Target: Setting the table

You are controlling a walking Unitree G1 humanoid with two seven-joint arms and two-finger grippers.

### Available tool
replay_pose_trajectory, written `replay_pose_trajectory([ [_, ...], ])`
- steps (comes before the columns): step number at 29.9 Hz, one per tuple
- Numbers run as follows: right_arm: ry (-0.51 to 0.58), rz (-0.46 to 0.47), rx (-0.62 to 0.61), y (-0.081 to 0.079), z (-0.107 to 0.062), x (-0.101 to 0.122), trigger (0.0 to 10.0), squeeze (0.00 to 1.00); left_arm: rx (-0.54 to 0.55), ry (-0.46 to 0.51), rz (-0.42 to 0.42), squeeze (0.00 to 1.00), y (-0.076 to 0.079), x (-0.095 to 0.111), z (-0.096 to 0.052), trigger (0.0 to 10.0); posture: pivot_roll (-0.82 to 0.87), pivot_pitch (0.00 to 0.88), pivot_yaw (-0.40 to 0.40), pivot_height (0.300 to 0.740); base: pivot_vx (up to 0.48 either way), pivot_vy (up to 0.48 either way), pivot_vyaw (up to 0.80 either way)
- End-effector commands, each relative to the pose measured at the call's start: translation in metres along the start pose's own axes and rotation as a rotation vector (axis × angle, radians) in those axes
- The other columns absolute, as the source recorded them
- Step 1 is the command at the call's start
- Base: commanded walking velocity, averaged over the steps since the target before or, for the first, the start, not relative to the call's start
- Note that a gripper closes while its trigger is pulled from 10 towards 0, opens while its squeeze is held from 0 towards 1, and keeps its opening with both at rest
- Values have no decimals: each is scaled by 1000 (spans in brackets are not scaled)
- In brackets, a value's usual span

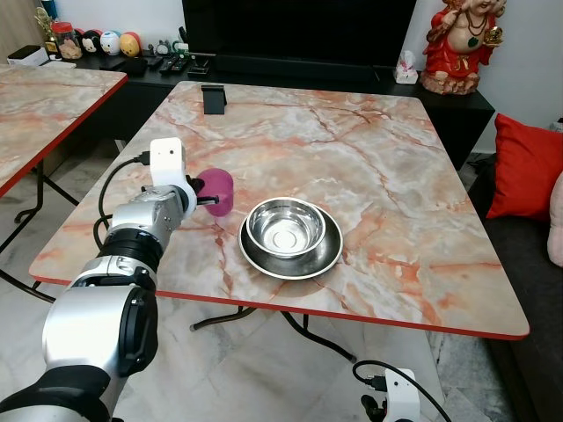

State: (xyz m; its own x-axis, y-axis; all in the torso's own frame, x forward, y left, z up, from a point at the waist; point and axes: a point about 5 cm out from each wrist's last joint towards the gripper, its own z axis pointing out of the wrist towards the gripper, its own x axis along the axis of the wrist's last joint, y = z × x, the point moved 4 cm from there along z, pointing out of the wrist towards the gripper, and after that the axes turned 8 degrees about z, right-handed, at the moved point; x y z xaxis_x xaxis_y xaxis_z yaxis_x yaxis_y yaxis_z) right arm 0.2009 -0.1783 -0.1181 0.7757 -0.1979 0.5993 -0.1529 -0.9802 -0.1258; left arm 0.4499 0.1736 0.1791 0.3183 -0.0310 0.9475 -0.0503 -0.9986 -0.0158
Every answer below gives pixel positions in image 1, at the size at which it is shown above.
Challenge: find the glass jar red lid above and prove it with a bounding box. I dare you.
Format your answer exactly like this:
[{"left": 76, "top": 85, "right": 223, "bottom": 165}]
[{"left": 50, "top": 21, "right": 82, "bottom": 61}]

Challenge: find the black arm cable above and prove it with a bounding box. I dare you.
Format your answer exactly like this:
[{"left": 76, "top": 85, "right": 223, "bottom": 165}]
[
  {"left": 94, "top": 151, "right": 153, "bottom": 252},
  {"left": 353, "top": 359, "right": 454, "bottom": 422}
]

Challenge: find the small white pink figurine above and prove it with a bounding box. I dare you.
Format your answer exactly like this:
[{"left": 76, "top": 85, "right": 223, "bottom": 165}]
[{"left": 395, "top": 51, "right": 420, "bottom": 85}]

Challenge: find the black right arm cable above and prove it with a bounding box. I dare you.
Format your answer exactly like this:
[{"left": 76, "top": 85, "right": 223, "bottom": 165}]
[{"left": 353, "top": 359, "right": 454, "bottom": 422}]

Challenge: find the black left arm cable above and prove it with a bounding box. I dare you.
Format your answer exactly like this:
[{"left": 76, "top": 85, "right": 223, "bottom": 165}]
[{"left": 94, "top": 151, "right": 153, "bottom": 252}]

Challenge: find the golden tree ornament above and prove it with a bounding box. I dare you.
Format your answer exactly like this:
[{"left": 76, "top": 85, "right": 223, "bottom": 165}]
[{"left": 35, "top": 4, "right": 59, "bottom": 41}]

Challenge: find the black television cabinet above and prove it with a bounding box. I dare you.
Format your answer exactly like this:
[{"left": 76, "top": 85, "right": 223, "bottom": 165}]
[{"left": 66, "top": 53, "right": 496, "bottom": 170}]

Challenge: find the black phone stand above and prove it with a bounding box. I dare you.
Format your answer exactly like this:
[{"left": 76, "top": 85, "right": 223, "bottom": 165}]
[{"left": 201, "top": 84, "right": 228, "bottom": 116}]

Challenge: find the orange yellow round toy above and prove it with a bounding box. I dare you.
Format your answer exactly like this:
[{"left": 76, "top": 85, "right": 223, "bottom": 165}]
[{"left": 119, "top": 33, "right": 142, "bottom": 58}]

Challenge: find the pink plastic cup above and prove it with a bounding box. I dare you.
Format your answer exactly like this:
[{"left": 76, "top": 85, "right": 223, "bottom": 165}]
[{"left": 201, "top": 169, "right": 235, "bottom": 218}]

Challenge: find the black round toy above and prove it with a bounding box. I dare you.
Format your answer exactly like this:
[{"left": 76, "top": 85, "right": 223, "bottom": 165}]
[{"left": 81, "top": 31, "right": 102, "bottom": 55}]

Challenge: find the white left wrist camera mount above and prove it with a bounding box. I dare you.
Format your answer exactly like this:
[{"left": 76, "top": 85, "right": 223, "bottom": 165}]
[{"left": 147, "top": 137, "right": 200, "bottom": 212}]

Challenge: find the white box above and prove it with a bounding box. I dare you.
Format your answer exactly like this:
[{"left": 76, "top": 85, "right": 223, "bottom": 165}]
[{"left": 7, "top": 44, "right": 52, "bottom": 68}]

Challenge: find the dark grey sofa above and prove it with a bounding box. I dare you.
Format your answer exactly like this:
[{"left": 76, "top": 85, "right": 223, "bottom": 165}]
[{"left": 469, "top": 158, "right": 563, "bottom": 422}]

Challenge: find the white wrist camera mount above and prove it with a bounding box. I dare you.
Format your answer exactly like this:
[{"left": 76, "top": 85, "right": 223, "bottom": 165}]
[
  {"left": 383, "top": 367, "right": 422, "bottom": 422},
  {"left": 147, "top": 137, "right": 200, "bottom": 212}
]

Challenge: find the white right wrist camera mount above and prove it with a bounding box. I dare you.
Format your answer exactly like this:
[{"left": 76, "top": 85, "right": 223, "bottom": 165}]
[{"left": 383, "top": 367, "right": 422, "bottom": 422}]

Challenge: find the red cushion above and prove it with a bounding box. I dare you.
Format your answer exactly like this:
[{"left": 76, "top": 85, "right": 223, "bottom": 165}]
[{"left": 486, "top": 113, "right": 563, "bottom": 222}]

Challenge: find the black folding table leg frame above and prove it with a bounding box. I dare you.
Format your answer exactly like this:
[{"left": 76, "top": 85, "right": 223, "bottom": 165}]
[{"left": 0, "top": 161, "right": 82, "bottom": 305}]

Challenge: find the steel bowl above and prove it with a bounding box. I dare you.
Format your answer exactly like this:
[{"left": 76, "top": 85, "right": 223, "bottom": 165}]
[{"left": 245, "top": 199, "right": 326, "bottom": 258}]

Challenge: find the pink plush toy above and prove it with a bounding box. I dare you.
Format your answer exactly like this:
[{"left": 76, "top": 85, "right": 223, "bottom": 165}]
[{"left": 547, "top": 171, "right": 563, "bottom": 266}]

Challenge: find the steel plate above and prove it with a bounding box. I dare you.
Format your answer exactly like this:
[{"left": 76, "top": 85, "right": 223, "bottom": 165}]
[{"left": 239, "top": 204, "right": 344, "bottom": 280}]

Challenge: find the black television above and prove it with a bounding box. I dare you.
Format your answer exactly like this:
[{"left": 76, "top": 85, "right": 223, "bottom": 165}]
[{"left": 182, "top": 0, "right": 417, "bottom": 68}]

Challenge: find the white blue round toy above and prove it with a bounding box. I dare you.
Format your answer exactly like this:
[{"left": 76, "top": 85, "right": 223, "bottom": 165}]
[{"left": 99, "top": 31, "right": 121, "bottom": 56}]

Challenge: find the red gold Buddha statue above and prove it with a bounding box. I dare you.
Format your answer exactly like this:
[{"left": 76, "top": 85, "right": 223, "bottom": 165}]
[{"left": 420, "top": 0, "right": 507, "bottom": 96}]

